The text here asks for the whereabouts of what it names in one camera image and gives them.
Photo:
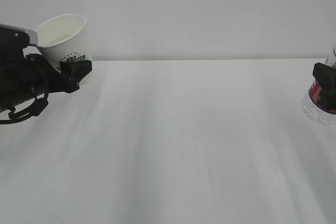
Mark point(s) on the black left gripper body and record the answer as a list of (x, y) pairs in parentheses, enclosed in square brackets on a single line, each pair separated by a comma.
[(20, 79)]

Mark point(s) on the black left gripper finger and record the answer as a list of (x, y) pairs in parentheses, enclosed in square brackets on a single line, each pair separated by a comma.
[(41, 64), (70, 76)]

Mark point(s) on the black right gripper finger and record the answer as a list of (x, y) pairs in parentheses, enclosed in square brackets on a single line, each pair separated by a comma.
[(323, 89)]

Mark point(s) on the white paper cup green logo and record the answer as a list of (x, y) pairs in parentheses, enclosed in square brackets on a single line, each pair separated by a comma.
[(63, 39)]

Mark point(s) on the clear water bottle red label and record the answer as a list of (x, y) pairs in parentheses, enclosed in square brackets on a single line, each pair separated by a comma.
[(310, 108)]

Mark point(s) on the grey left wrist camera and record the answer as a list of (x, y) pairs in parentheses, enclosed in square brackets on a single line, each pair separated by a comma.
[(17, 37)]

